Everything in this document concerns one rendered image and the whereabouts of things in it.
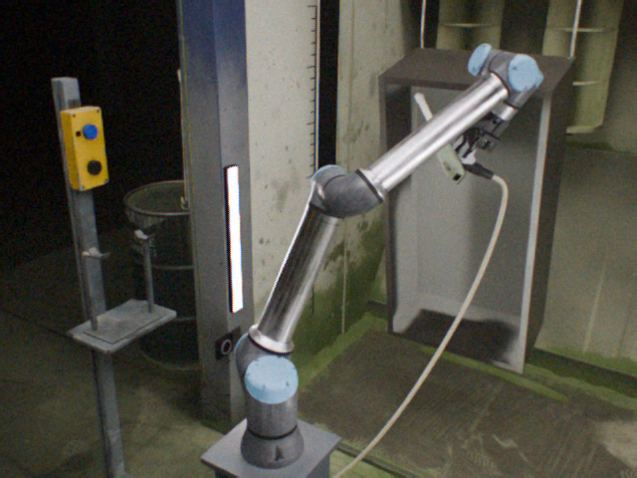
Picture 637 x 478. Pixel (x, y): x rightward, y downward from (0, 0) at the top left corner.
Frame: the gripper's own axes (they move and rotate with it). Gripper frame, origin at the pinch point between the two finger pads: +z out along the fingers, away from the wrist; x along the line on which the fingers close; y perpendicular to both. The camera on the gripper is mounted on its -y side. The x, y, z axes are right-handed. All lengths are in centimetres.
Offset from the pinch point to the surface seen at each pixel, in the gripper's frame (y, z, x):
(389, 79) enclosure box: -15.0, -1.1, 39.0
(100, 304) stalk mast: -79, 111, 6
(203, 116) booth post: -64, 48, 53
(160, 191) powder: -49, 142, 125
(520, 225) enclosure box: 69, 28, 29
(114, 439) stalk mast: -54, 162, -15
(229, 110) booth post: -57, 42, 54
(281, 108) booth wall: -31, 44, 76
